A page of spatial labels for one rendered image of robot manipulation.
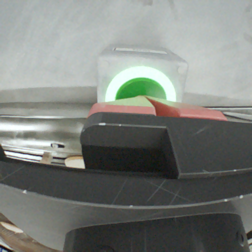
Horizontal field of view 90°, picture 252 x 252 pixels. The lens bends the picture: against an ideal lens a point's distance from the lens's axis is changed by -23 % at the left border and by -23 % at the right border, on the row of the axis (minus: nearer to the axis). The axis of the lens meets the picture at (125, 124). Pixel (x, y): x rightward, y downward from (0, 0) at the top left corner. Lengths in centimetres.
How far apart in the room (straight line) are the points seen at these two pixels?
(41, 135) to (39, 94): 6
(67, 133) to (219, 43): 22
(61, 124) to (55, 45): 10
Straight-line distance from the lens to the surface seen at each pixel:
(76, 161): 24
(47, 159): 26
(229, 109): 27
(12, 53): 25
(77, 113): 19
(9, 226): 57
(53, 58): 22
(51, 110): 21
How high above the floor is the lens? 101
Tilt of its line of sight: 56 degrees down
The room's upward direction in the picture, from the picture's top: 178 degrees counter-clockwise
